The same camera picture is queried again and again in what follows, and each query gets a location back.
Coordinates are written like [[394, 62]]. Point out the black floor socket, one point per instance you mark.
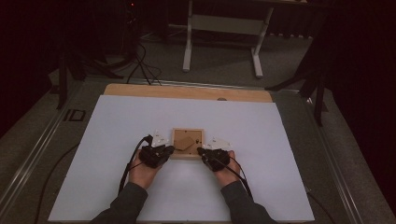
[[74, 115]]

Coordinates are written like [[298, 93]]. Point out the white metal desk frame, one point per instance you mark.
[[224, 25]]

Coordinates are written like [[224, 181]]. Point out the white table mat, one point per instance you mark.
[[186, 193]]

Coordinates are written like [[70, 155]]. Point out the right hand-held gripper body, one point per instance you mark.
[[216, 158]]

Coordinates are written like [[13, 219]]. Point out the black metal stand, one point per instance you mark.
[[62, 87], [319, 102]]

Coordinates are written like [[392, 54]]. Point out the wooden photo frame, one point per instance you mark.
[[186, 143]]

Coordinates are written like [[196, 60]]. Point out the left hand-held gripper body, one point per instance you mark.
[[154, 157]]

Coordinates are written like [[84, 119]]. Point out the grey table grommet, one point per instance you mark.
[[221, 99]]

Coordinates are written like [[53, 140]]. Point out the person's left hand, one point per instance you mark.
[[141, 175]]

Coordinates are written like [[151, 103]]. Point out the person's right hand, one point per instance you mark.
[[229, 177]]

